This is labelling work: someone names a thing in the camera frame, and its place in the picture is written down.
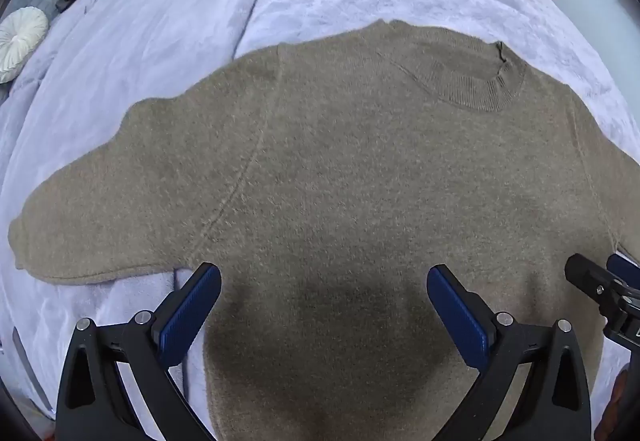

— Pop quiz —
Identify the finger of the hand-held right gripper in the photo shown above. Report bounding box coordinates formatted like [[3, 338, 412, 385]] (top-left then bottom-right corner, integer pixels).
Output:
[[564, 253, 622, 318], [606, 253, 640, 285]]

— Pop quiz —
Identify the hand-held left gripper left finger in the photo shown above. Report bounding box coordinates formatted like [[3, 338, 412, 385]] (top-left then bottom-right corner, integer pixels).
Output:
[[54, 262, 222, 441]]

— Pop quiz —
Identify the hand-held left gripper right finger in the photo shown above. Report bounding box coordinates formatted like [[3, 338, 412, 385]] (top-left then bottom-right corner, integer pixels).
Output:
[[426, 264, 592, 441]]

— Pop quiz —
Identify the olive brown knit sweater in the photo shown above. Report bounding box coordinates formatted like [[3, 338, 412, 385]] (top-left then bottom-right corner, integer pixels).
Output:
[[7, 19, 640, 441]]

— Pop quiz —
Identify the person's right forearm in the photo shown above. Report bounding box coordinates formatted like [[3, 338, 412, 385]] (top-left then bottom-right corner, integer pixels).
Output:
[[594, 365, 632, 441]]

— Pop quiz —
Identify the lavender plush blanket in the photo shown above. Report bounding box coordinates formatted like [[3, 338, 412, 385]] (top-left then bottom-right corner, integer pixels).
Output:
[[0, 0, 640, 422]]

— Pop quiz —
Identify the white round pleated pillow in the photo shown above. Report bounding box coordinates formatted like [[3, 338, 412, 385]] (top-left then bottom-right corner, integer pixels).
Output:
[[0, 6, 50, 84]]

